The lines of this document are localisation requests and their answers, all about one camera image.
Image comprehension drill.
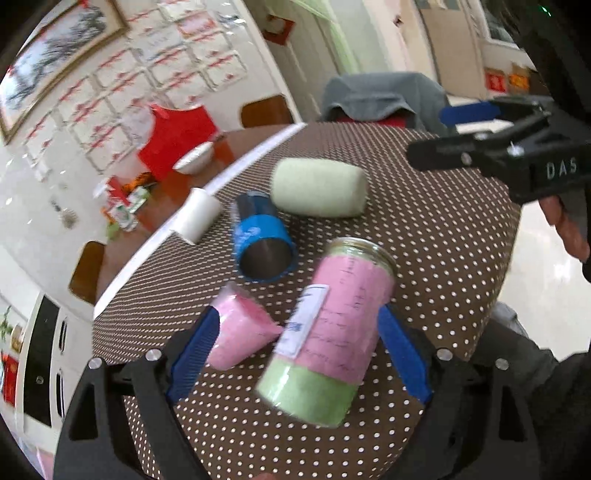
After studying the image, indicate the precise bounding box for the pink plastic cup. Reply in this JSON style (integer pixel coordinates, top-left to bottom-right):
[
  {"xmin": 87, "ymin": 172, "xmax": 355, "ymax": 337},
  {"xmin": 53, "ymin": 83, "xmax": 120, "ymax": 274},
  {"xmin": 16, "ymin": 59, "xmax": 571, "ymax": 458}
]
[{"xmin": 207, "ymin": 282, "xmax": 283, "ymax": 371}]

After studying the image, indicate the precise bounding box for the red diamond door decoration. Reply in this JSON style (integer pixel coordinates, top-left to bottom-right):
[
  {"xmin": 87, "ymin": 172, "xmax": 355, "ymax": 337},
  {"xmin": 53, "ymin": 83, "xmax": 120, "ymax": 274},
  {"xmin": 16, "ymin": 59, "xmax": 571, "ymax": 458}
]
[{"xmin": 263, "ymin": 14, "xmax": 296, "ymax": 46}]

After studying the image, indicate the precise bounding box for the green tray with snacks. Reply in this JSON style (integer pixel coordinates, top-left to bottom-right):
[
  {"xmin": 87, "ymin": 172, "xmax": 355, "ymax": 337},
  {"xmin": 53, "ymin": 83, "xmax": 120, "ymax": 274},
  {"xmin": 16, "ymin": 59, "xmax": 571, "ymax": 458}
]
[{"xmin": 111, "ymin": 172, "xmax": 156, "ymax": 218}]

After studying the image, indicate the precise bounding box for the pink and green tall cup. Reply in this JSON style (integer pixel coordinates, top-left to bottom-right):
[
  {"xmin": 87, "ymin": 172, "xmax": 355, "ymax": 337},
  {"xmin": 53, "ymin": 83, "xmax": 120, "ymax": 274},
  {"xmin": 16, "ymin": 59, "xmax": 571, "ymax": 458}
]
[{"xmin": 256, "ymin": 237, "xmax": 397, "ymax": 428}]

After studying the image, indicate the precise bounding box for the white ceramic bowl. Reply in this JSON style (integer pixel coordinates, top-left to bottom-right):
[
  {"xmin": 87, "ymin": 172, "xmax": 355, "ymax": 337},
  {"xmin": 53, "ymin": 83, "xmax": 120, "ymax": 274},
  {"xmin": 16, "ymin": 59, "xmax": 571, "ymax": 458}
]
[{"xmin": 173, "ymin": 141, "xmax": 214, "ymax": 175}]

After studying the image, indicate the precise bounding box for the green door curtain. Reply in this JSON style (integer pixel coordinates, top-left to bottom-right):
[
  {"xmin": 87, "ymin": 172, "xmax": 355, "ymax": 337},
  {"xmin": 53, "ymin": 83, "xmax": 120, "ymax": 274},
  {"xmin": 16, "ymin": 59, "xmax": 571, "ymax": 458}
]
[{"xmin": 294, "ymin": 0, "xmax": 362, "ymax": 74}]

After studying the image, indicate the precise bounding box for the right wooden chair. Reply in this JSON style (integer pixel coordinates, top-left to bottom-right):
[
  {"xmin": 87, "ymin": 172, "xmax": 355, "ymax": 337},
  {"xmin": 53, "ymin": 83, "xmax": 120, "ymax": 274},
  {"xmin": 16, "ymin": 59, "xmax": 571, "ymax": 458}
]
[{"xmin": 240, "ymin": 95, "xmax": 294, "ymax": 128}]

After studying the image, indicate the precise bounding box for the wooden chair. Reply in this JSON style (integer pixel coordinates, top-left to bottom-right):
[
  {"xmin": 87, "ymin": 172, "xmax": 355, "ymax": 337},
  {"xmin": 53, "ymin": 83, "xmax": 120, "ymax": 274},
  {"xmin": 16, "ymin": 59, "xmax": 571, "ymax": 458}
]
[
  {"xmin": 240, "ymin": 95, "xmax": 294, "ymax": 128},
  {"xmin": 68, "ymin": 241, "xmax": 106, "ymax": 305}
]

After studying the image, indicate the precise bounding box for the red gift bag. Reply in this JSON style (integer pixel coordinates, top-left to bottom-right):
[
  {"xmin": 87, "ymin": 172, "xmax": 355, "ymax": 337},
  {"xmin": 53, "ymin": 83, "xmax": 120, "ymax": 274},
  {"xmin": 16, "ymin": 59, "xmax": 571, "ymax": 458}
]
[{"xmin": 137, "ymin": 104, "xmax": 219, "ymax": 181}]

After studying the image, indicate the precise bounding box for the white paper cup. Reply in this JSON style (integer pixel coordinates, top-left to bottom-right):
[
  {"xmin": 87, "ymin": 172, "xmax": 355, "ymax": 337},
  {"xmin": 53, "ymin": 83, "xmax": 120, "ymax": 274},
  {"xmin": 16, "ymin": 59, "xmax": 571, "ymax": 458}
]
[{"xmin": 172, "ymin": 188, "xmax": 222, "ymax": 245}]

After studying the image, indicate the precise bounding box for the person's right hand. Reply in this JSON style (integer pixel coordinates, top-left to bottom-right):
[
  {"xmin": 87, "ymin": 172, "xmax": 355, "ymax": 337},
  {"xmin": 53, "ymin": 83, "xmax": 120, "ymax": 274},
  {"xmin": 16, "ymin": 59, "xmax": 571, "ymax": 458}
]
[{"xmin": 539, "ymin": 196, "xmax": 590, "ymax": 263}]

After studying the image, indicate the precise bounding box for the white sideboard cabinet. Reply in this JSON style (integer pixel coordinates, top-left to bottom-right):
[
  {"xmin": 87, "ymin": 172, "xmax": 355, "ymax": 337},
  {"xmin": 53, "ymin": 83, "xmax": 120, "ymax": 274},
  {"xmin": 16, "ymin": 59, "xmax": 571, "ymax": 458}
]
[{"xmin": 1, "ymin": 294, "xmax": 92, "ymax": 457}]

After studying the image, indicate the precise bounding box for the brown polka dot tablecloth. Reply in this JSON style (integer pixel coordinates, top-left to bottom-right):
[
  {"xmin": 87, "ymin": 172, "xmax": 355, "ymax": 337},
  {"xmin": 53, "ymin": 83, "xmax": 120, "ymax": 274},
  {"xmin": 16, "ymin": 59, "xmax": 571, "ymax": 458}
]
[{"xmin": 92, "ymin": 124, "xmax": 520, "ymax": 479}]

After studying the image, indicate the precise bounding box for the clear spray bottle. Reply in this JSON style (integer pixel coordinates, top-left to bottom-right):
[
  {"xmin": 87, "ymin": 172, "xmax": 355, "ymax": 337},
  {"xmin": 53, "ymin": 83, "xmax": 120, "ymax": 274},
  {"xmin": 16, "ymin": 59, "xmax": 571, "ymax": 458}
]
[{"xmin": 93, "ymin": 177, "xmax": 137, "ymax": 232}]

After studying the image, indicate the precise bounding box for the left wooden chair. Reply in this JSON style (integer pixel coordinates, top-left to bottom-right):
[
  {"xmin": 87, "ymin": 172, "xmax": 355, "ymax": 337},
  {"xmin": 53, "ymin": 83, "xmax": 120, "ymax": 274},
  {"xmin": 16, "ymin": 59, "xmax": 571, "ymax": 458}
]
[{"xmin": 68, "ymin": 241, "xmax": 106, "ymax": 305}]

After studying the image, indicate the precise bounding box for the framed plum blossom painting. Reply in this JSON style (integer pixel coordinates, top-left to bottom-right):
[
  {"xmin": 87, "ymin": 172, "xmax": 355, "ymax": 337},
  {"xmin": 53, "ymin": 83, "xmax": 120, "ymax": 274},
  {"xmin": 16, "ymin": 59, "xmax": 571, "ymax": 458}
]
[{"xmin": 1, "ymin": 0, "xmax": 129, "ymax": 142}]

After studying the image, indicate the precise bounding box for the chair with grey jacket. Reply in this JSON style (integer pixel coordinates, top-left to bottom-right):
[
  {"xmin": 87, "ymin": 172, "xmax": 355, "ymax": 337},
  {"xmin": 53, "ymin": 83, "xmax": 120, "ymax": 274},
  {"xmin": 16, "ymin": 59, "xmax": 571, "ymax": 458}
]
[{"xmin": 321, "ymin": 72, "xmax": 457, "ymax": 136}]

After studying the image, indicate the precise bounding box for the blue metal cup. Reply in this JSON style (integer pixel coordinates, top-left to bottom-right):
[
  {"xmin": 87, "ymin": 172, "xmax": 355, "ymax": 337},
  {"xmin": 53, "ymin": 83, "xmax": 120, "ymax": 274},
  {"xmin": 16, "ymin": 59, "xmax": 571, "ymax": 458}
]
[{"xmin": 229, "ymin": 190, "xmax": 297, "ymax": 282}]

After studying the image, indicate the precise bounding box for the pale green ceramic cup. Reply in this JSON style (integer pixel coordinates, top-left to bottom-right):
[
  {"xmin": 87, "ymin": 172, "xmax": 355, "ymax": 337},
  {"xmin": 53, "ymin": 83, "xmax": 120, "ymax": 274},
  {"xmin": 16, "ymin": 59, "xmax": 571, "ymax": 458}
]
[{"xmin": 270, "ymin": 158, "xmax": 369, "ymax": 218}]

